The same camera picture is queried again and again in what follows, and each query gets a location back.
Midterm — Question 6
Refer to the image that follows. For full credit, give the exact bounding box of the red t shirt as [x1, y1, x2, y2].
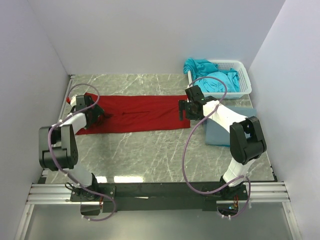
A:
[74, 95, 191, 135]

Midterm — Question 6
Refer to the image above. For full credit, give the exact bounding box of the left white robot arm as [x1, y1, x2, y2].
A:
[38, 94, 105, 201]

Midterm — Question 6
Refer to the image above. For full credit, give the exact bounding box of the folded grey-blue t shirt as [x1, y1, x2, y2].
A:
[203, 106, 257, 147]

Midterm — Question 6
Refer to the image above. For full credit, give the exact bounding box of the white plastic basket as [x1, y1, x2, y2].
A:
[186, 59, 252, 100]

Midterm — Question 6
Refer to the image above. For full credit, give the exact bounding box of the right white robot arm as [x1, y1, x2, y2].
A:
[178, 85, 267, 200]

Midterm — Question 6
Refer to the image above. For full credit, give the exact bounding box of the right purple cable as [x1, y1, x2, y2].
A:
[181, 76, 252, 218]

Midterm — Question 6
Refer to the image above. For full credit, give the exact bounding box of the black base beam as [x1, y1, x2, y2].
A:
[70, 182, 248, 216]

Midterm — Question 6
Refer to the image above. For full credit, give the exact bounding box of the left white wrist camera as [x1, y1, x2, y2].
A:
[65, 94, 78, 107]

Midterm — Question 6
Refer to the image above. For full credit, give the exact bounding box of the turquoise t shirt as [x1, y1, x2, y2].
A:
[183, 58, 240, 93]

